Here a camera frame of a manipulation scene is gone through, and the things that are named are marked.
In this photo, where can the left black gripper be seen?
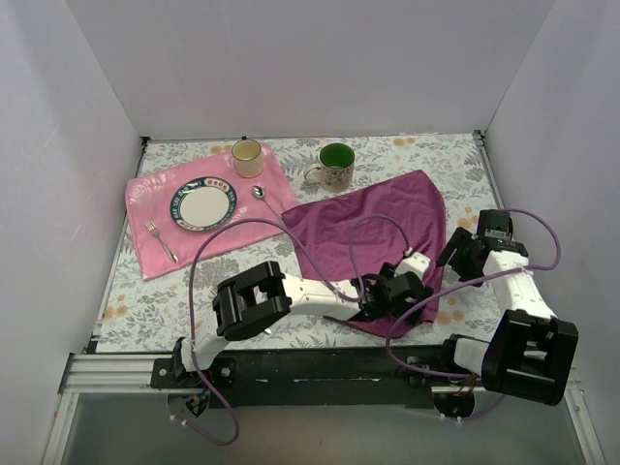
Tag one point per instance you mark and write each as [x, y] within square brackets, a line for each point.
[376, 300]

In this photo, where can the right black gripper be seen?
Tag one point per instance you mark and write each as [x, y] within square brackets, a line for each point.
[461, 252]

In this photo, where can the purple satin napkin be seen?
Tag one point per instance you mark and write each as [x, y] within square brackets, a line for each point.
[375, 217]

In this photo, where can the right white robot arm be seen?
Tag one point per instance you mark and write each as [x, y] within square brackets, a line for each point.
[531, 352]

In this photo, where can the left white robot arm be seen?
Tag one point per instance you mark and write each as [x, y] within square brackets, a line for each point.
[252, 301]

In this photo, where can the green floral mug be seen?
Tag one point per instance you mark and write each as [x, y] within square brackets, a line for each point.
[334, 169]

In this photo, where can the silver spoon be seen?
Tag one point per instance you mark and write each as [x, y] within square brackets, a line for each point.
[259, 194]

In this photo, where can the cream ceramic cup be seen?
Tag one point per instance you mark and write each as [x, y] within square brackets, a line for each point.
[247, 156]

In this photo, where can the white plate blue rim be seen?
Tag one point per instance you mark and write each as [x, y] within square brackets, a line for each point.
[203, 204]

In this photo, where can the small silver fork on placemat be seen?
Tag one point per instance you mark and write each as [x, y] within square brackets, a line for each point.
[154, 232]

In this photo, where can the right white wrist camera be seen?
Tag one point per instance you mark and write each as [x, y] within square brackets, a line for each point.
[495, 224]

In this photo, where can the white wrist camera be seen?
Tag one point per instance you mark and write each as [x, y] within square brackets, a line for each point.
[414, 262]
[495, 224]

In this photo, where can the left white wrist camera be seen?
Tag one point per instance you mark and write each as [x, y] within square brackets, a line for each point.
[414, 262]

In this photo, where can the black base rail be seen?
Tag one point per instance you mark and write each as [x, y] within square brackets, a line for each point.
[410, 376]

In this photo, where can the aluminium frame rail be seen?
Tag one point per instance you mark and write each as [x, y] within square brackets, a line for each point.
[119, 423]

